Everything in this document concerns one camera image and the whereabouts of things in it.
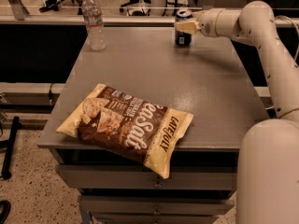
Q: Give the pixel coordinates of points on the black sneaker foot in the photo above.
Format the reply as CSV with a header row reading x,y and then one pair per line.
x,y
49,5

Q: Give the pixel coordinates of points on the clear plastic water bottle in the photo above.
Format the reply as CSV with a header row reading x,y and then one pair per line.
x,y
92,15

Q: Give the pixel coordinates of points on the brown sea salt chip bag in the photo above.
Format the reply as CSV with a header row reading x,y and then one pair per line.
x,y
128,126

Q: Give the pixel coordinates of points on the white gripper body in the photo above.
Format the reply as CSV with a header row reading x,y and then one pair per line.
x,y
207,24

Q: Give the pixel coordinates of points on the grey metal drawer cabinet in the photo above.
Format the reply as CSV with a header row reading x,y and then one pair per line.
x,y
205,79

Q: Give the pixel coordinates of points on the black office chair base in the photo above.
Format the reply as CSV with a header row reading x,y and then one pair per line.
x,y
150,7

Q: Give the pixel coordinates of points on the black stand leg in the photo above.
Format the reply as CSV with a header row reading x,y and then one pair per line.
x,y
8,145

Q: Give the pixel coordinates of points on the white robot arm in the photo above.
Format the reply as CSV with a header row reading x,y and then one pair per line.
x,y
268,160

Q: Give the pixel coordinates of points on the grey metal railing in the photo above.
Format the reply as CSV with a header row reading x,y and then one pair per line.
x,y
228,19

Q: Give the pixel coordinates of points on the blue pepsi can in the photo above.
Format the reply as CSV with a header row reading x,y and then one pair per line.
x,y
182,35

